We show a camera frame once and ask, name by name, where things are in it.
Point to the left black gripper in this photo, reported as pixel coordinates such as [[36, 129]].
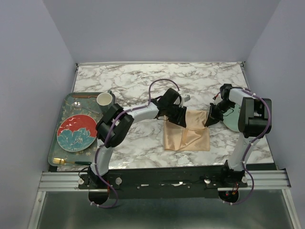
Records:
[[180, 119]]

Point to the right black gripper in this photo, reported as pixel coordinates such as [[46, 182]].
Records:
[[213, 118]]

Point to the peach cloth napkin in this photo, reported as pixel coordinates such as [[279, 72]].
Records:
[[195, 137]]

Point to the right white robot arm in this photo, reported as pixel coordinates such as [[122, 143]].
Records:
[[254, 122]]

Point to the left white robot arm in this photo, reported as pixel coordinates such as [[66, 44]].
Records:
[[117, 121]]

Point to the mint green floral plate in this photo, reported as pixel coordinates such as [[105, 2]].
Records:
[[231, 117]]

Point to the grey-green ceramic mug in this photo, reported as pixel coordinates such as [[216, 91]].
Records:
[[105, 101]]

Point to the floral teal serving tray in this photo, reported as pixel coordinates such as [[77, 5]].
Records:
[[68, 110]]

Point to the red and teal plate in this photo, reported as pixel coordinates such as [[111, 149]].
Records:
[[76, 133]]

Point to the silver metal spoon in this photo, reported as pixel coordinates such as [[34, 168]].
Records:
[[80, 106]]

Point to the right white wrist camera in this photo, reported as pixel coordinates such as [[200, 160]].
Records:
[[217, 99]]

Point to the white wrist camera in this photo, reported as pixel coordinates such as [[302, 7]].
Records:
[[217, 99], [186, 97]]

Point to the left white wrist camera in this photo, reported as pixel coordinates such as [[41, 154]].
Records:
[[186, 97]]

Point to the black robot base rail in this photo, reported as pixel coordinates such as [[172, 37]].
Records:
[[168, 182]]

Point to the gold fork green handle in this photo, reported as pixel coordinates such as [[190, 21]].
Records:
[[61, 161]]

